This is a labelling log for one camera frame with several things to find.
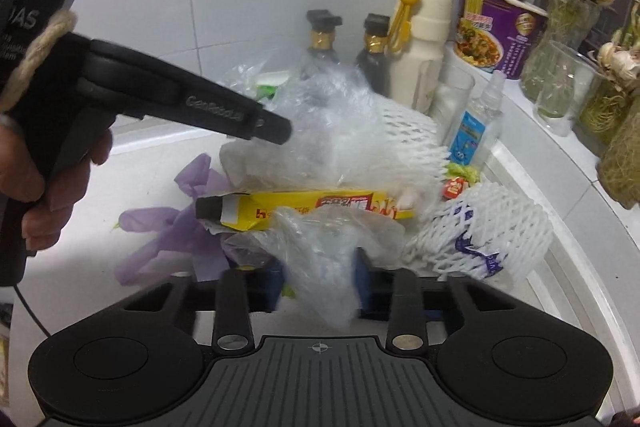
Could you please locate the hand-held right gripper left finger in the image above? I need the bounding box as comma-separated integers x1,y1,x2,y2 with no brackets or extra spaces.
122,259,286,356

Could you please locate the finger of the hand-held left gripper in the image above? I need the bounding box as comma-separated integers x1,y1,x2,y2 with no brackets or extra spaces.
82,38,293,145

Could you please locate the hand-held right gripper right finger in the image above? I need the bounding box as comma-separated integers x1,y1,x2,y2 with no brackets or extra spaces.
351,248,518,354

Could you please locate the green chip packet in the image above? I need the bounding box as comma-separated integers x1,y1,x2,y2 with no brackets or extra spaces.
255,72,292,102

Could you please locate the yellow cardboard box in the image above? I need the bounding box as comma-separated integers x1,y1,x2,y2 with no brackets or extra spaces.
195,189,417,234

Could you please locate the large clear plastic bag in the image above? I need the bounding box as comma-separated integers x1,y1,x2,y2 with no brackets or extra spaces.
220,57,441,204

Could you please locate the person's left hand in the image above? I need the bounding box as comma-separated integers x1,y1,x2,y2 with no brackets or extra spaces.
0,109,115,254

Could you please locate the purple rubber glove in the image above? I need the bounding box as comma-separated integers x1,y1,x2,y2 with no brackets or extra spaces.
114,153,237,286

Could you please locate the blue-printed white foam fruit net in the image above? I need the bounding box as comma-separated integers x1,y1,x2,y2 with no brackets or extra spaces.
405,182,555,284

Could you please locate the black bottle with gold neck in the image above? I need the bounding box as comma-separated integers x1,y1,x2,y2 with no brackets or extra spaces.
306,9,344,68
356,13,392,98

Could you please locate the clear spray bottle blue label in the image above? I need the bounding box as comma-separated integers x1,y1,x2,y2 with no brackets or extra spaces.
445,69,508,168

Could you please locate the clear glass cup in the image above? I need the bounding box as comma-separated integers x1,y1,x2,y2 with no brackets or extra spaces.
417,59,476,124
532,39,598,138

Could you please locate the cream bottle with yellow cap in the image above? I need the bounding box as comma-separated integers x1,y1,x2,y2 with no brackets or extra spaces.
387,0,457,112

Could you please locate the purple instant noodle cup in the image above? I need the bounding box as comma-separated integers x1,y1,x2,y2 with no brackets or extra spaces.
454,0,549,80

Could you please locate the root-filled glass jar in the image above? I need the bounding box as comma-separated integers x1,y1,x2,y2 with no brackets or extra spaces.
580,77,640,148
597,107,640,210

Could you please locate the tall glass vase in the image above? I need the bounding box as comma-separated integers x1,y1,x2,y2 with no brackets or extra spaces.
520,0,603,104

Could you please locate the jute rope loop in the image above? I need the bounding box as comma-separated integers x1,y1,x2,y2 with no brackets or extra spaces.
0,9,79,114

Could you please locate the thin black cable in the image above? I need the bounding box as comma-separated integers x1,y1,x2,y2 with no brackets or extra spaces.
12,283,52,339

